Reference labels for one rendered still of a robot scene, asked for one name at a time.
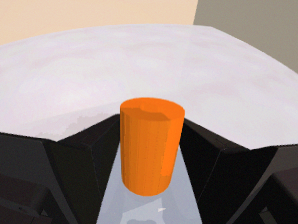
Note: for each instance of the orange knob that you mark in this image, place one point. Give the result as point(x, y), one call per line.
point(150, 132)

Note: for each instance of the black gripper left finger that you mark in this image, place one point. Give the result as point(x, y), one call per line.
point(76, 169)

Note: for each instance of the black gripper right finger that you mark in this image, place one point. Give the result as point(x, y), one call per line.
point(226, 176)

